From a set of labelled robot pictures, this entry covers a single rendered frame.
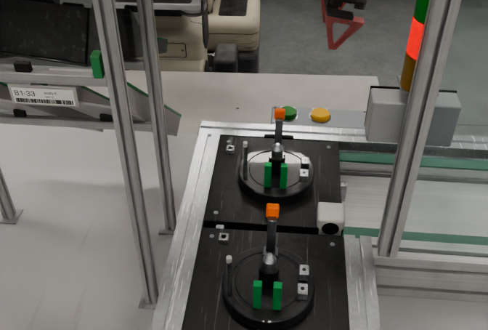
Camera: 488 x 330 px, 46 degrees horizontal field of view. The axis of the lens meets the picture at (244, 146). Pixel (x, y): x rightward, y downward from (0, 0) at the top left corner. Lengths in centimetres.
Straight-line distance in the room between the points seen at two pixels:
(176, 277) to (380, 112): 41
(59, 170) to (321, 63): 225
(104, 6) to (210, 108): 80
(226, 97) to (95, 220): 50
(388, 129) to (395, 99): 5
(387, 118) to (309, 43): 272
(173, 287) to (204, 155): 32
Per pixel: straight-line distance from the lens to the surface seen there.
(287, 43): 352
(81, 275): 110
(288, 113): 124
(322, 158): 113
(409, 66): 79
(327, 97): 150
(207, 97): 149
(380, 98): 82
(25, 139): 143
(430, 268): 101
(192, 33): 172
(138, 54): 91
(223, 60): 186
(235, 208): 101
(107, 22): 69
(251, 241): 96
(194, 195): 107
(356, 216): 110
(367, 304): 92
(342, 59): 340
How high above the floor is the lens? 169
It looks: 39 degrees down
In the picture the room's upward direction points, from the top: straight up
